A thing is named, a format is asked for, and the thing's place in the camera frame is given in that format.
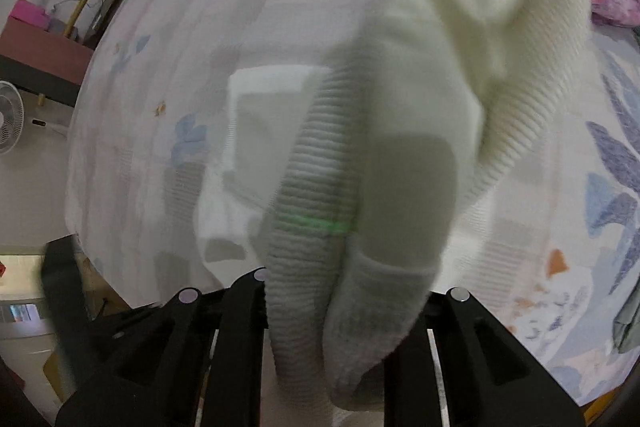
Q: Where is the white floral bed sheet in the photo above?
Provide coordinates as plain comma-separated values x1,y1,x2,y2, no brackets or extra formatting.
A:
66,0,639,404

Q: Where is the white electric fan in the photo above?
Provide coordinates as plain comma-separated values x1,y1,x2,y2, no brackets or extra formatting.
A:
0,80,25,155

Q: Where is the white waffle knit garment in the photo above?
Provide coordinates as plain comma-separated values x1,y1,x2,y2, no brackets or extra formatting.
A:
266,0,591,426

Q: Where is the pink box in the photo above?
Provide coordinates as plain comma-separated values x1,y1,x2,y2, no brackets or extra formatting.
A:
9,0,50,30

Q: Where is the brown wooden bedside table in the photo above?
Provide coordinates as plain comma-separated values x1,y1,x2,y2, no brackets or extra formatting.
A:
1,17,93,86

